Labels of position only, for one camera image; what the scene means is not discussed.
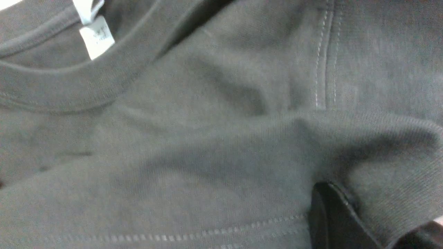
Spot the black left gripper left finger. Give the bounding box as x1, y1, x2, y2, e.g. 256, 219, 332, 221
308, 182, 381, 249

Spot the dark gray long-sleeve top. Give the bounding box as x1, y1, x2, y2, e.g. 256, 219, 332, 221
1, 0, 442, 249

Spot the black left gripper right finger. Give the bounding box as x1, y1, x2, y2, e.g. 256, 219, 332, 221
394, 222, 443, 249

